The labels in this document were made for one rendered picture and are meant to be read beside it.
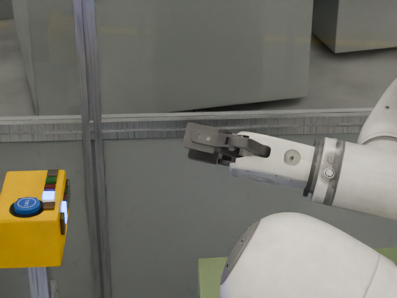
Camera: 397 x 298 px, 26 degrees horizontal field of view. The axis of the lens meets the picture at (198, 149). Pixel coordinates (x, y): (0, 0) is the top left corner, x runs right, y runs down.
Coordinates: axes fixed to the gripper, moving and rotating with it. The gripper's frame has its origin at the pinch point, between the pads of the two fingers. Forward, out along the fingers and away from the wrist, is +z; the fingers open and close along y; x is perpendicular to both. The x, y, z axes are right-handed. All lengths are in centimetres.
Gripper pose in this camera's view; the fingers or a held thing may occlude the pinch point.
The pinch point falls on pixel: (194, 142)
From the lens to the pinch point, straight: 110.4
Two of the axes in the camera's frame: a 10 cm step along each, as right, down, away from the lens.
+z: -9.7, -2.1, 0.9
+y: 0.6, 1.6, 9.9
